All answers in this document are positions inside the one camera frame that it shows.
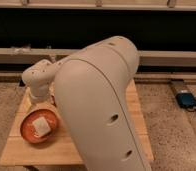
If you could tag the blue device on floor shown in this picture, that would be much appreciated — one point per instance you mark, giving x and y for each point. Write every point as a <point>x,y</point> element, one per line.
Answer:
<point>186,100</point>

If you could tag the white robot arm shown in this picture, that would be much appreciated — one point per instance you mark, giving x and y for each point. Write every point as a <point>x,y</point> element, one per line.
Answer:
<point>90,94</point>

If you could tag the orange round plate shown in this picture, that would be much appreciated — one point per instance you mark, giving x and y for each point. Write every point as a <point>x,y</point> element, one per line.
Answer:
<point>27,130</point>

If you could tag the white sponge block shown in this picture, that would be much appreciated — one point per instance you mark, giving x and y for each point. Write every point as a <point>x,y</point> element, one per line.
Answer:
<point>41,126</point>

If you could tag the white horizontal rail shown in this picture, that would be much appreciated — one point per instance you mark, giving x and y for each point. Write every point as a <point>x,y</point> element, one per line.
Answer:
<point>147,58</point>

